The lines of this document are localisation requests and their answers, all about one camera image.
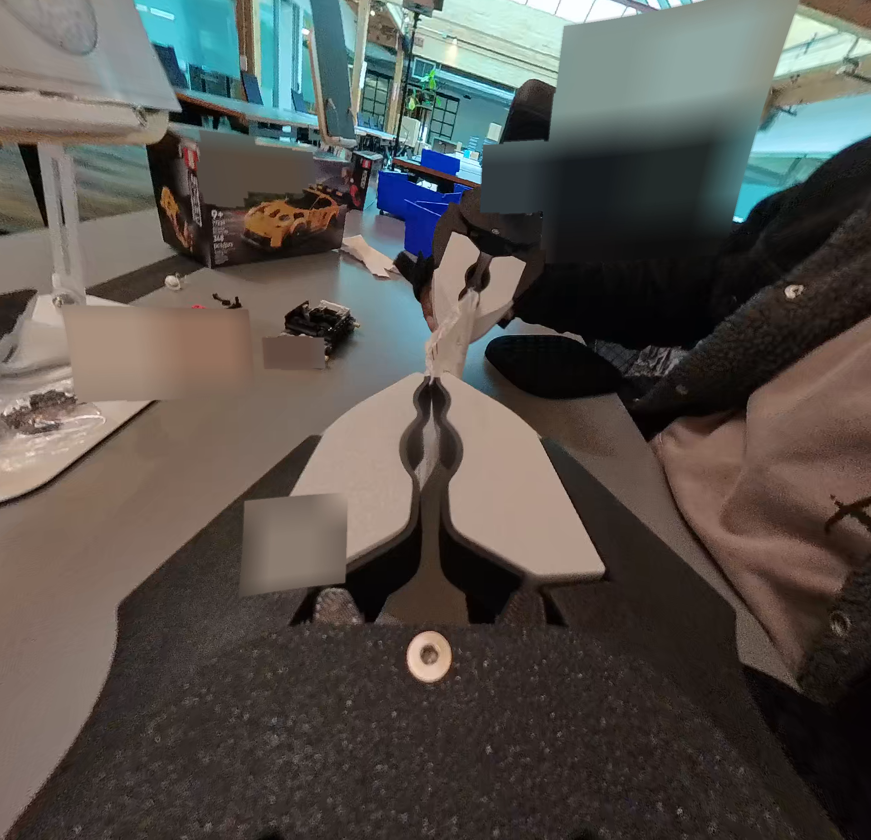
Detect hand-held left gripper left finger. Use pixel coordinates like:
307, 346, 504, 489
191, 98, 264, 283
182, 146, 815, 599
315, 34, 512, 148
291, 372, 438, 619

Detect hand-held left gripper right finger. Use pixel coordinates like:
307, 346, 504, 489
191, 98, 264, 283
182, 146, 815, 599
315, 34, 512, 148
433, 372, 608, 622

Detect small black box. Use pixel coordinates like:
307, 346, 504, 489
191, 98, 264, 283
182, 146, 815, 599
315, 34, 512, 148
350, 150, 383, 212

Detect black chair backrest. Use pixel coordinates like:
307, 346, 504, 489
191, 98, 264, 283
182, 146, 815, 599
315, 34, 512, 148
506, 79, 558, 144

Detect toy car set box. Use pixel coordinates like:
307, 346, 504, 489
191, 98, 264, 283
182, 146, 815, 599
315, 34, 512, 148
146, 128, 352, 270

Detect checked trousers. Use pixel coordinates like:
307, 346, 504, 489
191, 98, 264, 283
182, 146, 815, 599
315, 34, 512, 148
591, 342, 690, 393

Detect black toy car chassis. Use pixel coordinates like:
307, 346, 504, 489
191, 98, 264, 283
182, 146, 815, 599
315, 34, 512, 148
282, 298, 360, 359

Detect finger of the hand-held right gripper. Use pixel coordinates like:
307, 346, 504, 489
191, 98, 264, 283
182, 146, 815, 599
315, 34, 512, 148
468, 258, 531, 344
429, 230, 492, 332

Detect grey desk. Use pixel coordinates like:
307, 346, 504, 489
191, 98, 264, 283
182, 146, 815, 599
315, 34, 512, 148
0, 207, 800, 834

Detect clear bag of grey parts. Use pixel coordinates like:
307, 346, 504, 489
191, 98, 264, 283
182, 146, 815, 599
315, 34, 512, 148
0, 387, 108, 475

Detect dark fleece jacket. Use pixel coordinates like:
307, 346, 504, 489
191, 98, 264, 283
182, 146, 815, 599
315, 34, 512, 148
629, 135, 871, 706

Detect white printed paper bag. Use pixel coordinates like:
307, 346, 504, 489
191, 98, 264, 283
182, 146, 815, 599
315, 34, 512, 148
414, 287, 485, 490

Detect green plant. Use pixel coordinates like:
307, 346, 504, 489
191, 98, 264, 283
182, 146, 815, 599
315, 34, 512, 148
407, 66, 441, 114

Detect torn white paper scrap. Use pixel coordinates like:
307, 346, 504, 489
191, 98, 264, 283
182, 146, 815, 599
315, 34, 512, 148
339, 235, 404, 280

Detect white adjustable stand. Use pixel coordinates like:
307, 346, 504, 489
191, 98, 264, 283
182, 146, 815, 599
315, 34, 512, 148
0, 0, 183, 505

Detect blue storage bin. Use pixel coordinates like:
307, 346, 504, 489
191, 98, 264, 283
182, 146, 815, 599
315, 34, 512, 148
376, 169, 424, 219
403, 199, 465, 257

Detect black chair armrest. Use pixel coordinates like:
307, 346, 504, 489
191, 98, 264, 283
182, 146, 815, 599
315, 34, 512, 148
484, 334, 625, 400

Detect black light stand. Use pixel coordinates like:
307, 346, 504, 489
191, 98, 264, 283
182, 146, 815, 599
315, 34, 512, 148
400, 8, 421, 148

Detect grey leaning board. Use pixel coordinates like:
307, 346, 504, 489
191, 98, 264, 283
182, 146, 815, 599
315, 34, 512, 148
302, 0, 359, 151

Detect pale pink shirt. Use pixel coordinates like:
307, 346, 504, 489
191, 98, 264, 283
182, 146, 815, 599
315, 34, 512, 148
650, 314, 871, 679

